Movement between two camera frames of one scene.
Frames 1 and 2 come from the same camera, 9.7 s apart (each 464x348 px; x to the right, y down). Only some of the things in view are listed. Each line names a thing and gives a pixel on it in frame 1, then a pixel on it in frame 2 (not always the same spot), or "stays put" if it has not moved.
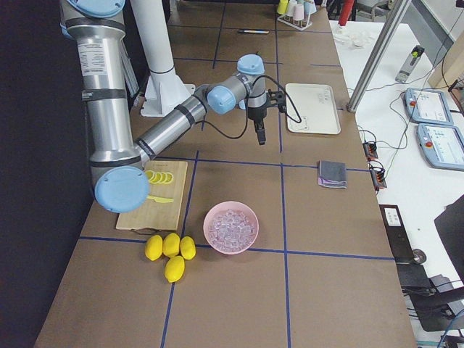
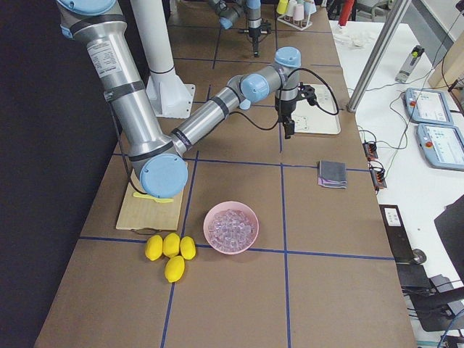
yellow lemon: [154, 247] stays put
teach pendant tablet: [427, 106] stays put
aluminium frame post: [375, 64] stays put
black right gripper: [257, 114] → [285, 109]
